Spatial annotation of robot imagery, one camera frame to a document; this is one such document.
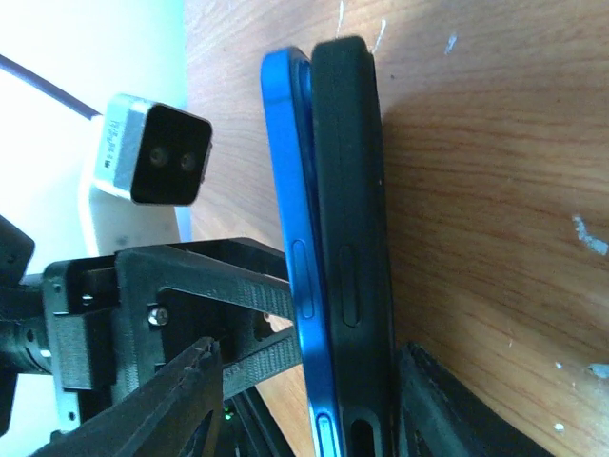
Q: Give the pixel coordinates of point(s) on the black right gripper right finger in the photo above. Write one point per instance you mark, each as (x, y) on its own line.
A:
(439, 416)

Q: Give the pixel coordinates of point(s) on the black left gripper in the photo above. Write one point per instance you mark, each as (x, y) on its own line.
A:
(114, 322)

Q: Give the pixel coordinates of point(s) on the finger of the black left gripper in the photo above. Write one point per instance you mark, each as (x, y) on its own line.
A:
(262, 360)

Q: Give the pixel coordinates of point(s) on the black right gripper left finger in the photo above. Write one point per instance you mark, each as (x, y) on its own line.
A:
(177, 413)

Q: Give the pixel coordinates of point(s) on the blue-edged black phone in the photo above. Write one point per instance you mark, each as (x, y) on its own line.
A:
(286, 92)

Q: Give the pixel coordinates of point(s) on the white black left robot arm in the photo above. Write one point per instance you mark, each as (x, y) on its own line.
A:
(24, 338)

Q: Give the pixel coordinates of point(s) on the black aluminium frame rail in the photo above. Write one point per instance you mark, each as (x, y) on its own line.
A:
(249, 429)

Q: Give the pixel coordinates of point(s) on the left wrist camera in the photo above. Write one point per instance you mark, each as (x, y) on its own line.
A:
(146, 166)

